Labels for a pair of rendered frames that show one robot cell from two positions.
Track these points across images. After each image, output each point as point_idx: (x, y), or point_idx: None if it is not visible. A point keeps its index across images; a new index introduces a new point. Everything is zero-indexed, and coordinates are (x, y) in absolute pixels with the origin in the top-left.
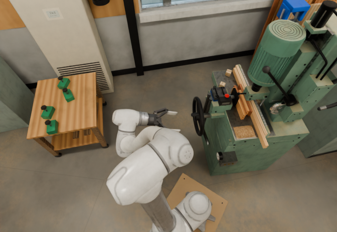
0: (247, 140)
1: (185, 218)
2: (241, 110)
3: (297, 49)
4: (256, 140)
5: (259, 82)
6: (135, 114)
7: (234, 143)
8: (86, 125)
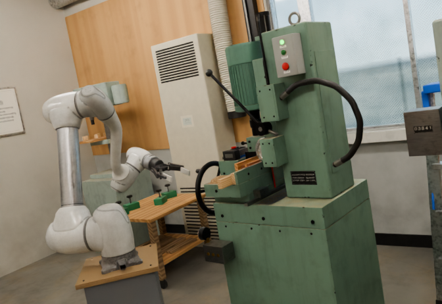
0: (218, 189)
1: (89, 218)
2: (239, 162)
3: (240, 54)
4: (228, 191)
5: (235, 108)
6: (143, 151)
7: (206, 193)
8: (144, 218)
